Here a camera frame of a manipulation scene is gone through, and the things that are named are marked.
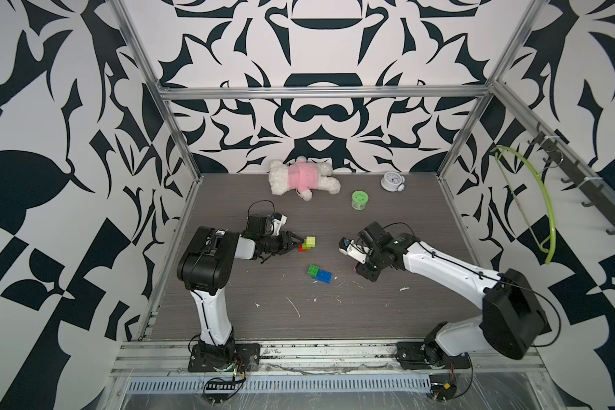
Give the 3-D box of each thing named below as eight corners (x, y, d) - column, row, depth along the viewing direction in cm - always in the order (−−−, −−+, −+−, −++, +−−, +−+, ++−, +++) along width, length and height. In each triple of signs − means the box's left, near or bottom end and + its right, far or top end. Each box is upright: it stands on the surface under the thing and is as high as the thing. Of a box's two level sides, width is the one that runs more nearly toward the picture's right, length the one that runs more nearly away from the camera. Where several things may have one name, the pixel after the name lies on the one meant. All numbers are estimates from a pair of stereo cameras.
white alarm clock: (382, 191, 115) (384, 187, 113) (378, 175, 121) (380, 171, 119) (405, 191, 115) (407, 187, 113) (400, 175, 121) (402, 171, 119)
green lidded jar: (351, 211, 109) (353, 204, 105) (349, 197, 114) (351, 190, 110) (367, 211, 109) (370, 204, 105) (365, 197, 114) (367, 190, 110)
